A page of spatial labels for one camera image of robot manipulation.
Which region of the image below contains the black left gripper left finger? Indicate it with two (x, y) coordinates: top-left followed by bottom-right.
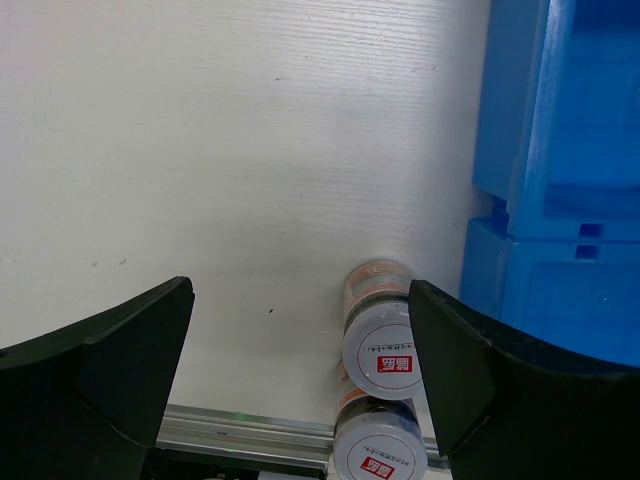
(1, 277), (195, 479)

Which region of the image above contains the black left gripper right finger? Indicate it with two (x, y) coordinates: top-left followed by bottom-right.
(408, 280), (639, 479)

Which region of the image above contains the red label spice jar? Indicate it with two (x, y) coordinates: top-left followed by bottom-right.
(333, 364), (428, 480)
(342, 260), (422, 400)

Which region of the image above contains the blue bin near compartment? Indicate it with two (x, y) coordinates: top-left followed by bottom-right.
(459, 218), (639, 366)

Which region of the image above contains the blue bin compartment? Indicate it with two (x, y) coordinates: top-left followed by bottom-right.
(459, 218), (639, 366)
(473, 0), (639, 243)

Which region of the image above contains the blue bin middle compartment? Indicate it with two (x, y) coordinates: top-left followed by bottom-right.
(473, 0), (639, 243)

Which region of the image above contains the aluminium table frame rail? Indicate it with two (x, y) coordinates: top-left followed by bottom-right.
(154, 402), (451, 474)

